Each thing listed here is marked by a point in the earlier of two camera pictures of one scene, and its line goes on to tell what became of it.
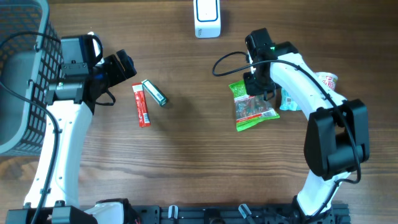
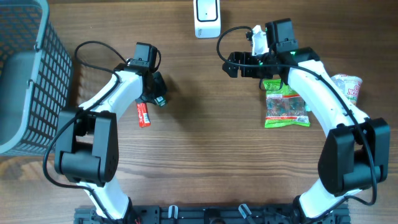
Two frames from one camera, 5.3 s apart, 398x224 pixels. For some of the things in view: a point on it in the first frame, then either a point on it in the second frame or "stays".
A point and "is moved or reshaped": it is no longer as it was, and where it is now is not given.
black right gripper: [252, 88] -> [246, 57]
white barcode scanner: [207, 18] stays
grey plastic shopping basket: [31, 59] stays
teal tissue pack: [287, 102] -> [307, 108]
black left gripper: [119, 74] -> [162, 89]
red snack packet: [141, 103] stays
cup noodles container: [328, 79] is moved or reshaped
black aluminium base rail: [238, 214] stays
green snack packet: [249, 109] -> [284, 106]
